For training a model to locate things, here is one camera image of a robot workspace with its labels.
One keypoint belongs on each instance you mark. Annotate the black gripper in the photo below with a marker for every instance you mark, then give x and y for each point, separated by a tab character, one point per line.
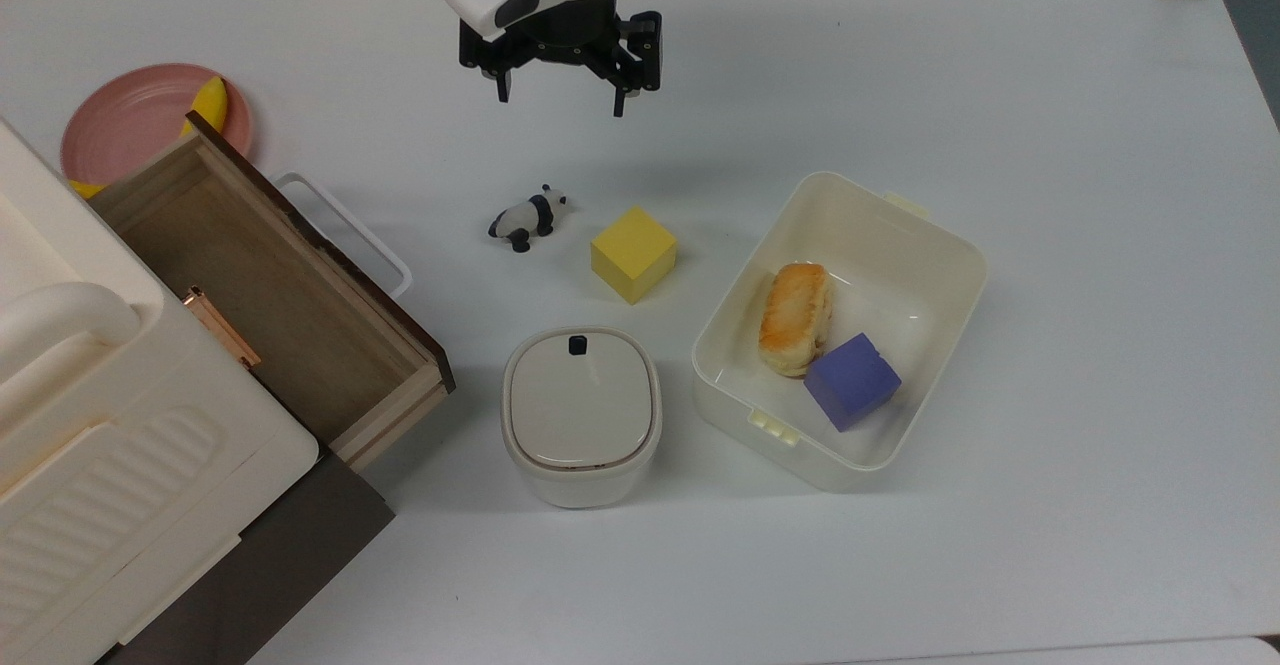
570	40

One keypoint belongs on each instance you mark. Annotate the small panda toy figure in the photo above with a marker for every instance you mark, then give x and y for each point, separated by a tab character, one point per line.
528	218

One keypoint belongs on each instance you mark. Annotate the toy bread loaf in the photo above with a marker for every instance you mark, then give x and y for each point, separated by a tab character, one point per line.
794	318

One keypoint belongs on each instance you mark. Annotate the open wooden drawer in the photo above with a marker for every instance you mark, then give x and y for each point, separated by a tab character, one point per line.
270	290

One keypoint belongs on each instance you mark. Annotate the yellow toy banana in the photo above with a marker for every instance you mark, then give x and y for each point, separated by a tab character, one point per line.
208	105

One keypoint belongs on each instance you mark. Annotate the yellow cube block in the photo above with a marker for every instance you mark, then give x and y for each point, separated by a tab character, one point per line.
633	254

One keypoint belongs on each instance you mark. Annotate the cream lidded square container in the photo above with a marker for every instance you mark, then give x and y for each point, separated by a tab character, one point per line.
581	413

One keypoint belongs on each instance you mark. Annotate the cream open plastic box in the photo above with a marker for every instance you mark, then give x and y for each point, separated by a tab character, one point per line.
860	245

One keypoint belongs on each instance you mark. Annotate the purple cube block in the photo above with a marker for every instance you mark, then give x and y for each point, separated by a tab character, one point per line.
851	381

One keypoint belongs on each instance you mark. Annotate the rose gold metal clasp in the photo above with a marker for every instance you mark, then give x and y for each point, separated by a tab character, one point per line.
222	326

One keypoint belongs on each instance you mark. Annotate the pink plate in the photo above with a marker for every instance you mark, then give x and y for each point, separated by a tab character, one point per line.
135	125

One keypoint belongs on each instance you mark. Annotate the dark brown cabinet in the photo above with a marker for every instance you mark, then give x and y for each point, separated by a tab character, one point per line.
270	565

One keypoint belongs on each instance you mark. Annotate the cream plastic appliance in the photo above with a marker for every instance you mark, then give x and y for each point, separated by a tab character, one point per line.
110	445

